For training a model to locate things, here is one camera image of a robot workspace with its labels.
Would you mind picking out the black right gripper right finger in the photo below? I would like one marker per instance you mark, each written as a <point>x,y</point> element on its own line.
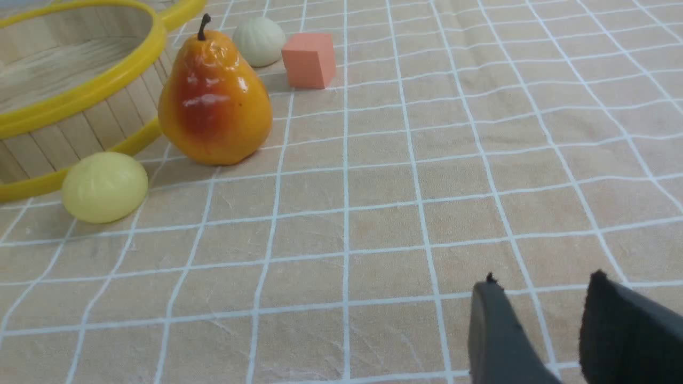
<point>626,337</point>

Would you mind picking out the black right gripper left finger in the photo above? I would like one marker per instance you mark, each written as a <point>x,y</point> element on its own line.
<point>498,348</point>

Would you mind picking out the white bun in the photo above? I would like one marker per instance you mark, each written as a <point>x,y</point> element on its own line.
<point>260,41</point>

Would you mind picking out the yellow bun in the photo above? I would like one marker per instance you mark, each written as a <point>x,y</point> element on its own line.
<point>104,187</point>

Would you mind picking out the bamboo steamer tray yellow rim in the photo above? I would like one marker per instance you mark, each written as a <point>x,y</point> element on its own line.
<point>78,78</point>

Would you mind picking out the orange checkered tablecloth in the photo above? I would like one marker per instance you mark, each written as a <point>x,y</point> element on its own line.
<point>535,140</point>

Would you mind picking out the orange foam cube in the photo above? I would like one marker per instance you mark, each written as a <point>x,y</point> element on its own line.
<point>309,60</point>

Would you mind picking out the orange yellow toy pear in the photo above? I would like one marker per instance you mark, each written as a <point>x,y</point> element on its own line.
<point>214,107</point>

